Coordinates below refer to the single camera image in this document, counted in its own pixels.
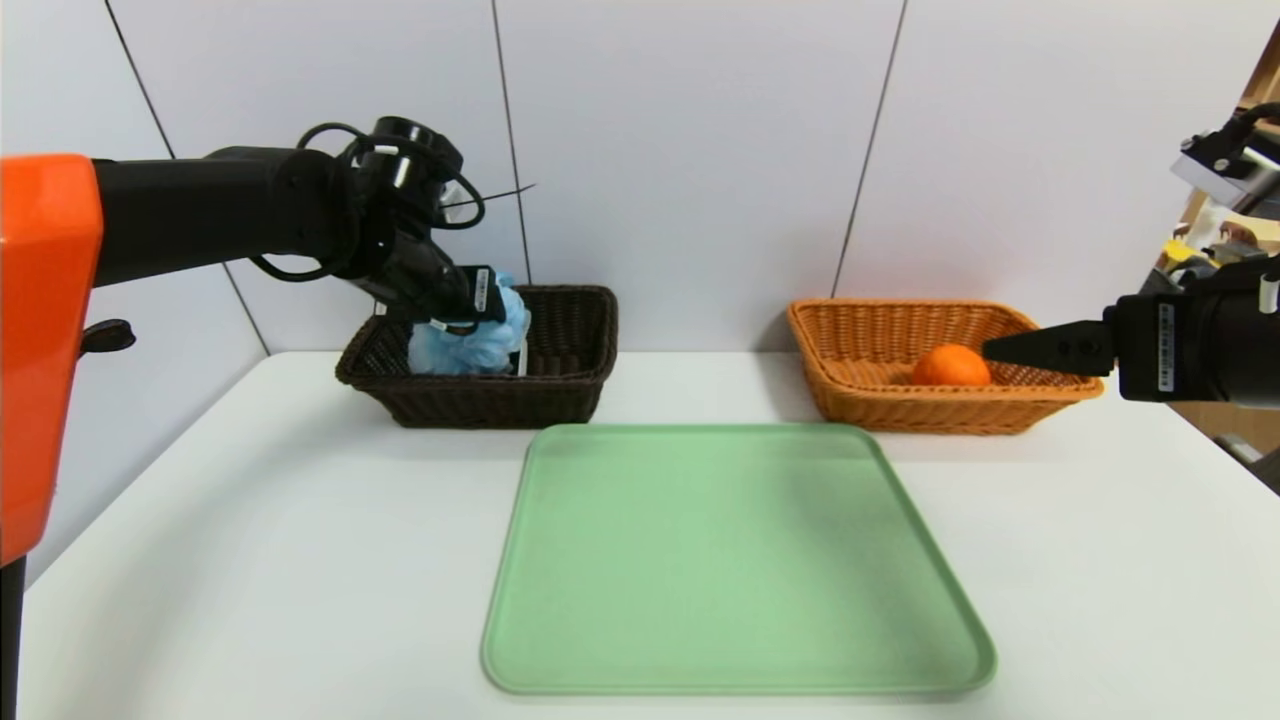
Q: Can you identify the dark brown wicker basket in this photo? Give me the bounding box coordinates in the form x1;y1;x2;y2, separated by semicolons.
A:
335;285;619;429

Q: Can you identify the orange wicker basket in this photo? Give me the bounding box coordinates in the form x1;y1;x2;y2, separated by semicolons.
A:
787;299;1106;436

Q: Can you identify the light green plastic tray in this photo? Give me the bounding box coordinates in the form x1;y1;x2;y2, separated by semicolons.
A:
481;423;998;696

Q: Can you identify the blue mesh bath loofah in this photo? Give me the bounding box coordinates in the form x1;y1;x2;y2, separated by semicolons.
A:
408;272;531;377

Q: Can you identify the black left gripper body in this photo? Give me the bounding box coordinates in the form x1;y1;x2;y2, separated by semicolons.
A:
435;265;507;324

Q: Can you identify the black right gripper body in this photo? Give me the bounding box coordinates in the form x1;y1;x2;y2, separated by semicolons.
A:
1114;275;1280;410

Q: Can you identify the beige box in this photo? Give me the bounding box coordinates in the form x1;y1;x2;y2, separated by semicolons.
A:
1212;198;1280;251

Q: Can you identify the orange fruit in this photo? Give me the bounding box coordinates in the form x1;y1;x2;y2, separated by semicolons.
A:
912;344;993;388

